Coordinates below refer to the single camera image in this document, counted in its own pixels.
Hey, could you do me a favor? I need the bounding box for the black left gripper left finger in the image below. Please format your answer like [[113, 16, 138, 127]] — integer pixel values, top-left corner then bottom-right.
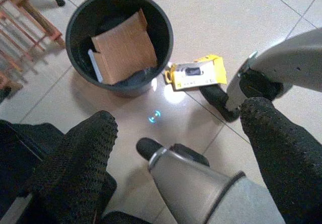
[[17, 110, 118, 224]]

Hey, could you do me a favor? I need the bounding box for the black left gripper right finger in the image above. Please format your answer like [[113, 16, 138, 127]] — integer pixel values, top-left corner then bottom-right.
[[240, 97, 322, 224]]

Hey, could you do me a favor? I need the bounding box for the black round rubbish bin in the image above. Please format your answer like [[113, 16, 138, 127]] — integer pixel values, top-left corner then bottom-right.
[[65, 0, 175, 96]]

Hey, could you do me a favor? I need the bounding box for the black floor bag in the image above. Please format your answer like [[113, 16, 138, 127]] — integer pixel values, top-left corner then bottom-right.
[[0, 119, 66, 209]]

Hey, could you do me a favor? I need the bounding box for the silver right robot leg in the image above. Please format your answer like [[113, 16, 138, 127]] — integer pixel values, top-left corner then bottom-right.
[[200, 27, 322, 123]]

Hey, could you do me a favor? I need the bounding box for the silver robot leg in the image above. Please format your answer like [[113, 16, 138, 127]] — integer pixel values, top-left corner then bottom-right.
[[200, 27, 322, 123], [136, 137, 286, 224]]

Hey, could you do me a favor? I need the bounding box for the silver left robot leg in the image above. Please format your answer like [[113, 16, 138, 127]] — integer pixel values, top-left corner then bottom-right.
[[136, 137, 286, 224]]

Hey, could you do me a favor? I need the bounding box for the white flat strip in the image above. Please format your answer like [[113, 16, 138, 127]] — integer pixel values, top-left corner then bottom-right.
[[88, 48, 104, 83]]

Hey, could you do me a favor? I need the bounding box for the yellow white product box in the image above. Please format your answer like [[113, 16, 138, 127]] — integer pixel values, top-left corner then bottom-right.
[[165, 54, 228, 92]]

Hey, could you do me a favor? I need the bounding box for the brown cardboard piece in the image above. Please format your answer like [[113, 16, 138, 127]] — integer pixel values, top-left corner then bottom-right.
[[91, 8, 158, 86]]

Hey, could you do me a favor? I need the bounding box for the wooden slatted rack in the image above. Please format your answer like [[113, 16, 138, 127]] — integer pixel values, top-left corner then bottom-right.
[[0, 0, 66, 90]]

